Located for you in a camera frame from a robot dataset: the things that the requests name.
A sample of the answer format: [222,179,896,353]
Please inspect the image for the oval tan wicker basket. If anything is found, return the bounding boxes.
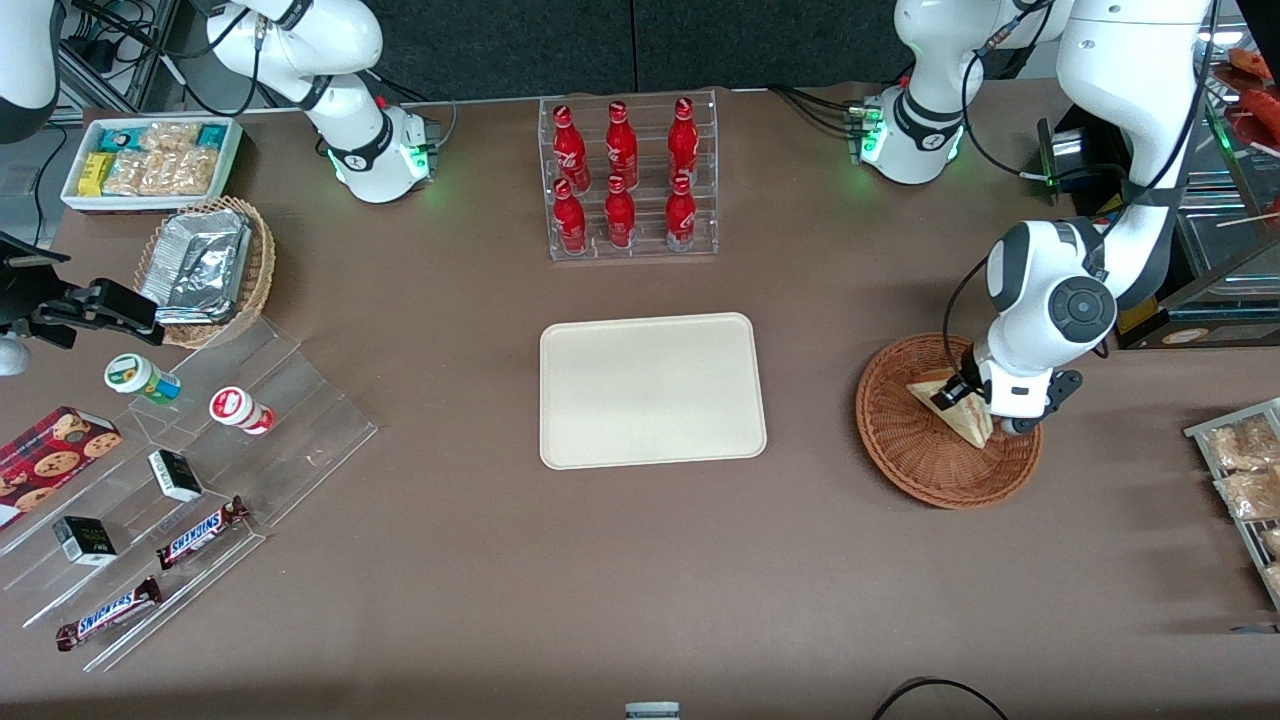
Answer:
[135,197,276,349]

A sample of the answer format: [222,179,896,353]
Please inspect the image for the red cola bottle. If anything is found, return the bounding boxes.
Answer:
[665,173,697,251]
[606,100,639,191]
[604,174,637,249]
[668,97,699,186]
[553,178,589,254]
[553,104,591,193]

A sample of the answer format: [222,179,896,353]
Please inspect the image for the clear acrylic stepped shelf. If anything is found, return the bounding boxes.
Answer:
[0,315,379,673]

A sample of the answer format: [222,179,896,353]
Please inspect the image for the green-lidded white cup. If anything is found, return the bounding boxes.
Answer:
[104,353,183,406]

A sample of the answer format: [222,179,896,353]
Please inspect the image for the red cookie box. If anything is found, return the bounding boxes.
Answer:
[0,405,123,531]

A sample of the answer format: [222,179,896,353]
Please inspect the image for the red-lidded white cup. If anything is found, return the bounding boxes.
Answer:
[209,386,276,436]

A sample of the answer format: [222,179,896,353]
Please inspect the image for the dark fabric partition panel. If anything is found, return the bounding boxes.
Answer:
[360,0,634,101]
[633,0,906,93]

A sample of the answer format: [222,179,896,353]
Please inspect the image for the brown Snickers bar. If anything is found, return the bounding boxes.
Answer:
[55,577,163,652]
[156,496,251,571]

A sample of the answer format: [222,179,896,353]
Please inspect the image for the black countertop food warmer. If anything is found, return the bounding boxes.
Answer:
[1037,40,1280,351]

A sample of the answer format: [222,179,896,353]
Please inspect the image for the black looped cable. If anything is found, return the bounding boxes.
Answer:
[870,677,1011,720]

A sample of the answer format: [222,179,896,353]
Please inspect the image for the aluminium frame structure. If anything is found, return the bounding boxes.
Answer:
[55,0,191,116]

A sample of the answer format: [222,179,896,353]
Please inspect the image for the small black box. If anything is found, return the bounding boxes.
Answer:
[52,516,118,567]
[148,449,204,503]

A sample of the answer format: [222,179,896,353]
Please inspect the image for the round brown wicker basket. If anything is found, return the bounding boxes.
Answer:
[855,333,1044,511]

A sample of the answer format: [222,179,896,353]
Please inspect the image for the cream plastic serving tray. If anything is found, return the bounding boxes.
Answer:
[539,312,768,471]

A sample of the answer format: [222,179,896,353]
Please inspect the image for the white rectangular snack container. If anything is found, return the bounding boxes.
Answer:
[60,115,244,213]

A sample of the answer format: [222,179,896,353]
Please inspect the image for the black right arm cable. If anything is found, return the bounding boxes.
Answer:
[70,0,263,117]

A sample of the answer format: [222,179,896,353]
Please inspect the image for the clear acrylic bottle rack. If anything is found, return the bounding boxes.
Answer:
[538,88,719,263]

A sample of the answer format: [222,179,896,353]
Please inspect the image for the tray of packaged snacks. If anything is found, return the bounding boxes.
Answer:
[1184,398,1280,611]

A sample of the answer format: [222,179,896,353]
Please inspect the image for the black base cable bundle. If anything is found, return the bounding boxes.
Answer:
[768,85,863,137]

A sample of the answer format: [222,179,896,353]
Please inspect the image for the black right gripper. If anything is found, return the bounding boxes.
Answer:
[0,232,163,349]

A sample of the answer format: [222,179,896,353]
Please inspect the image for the triangular sandwich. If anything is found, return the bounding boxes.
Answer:
[906,372,994,449]

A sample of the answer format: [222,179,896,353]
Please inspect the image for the clear bag of crackers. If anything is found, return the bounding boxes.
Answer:
[103,150,169,197]
[138,121,201,153]
[163,147,221,197]

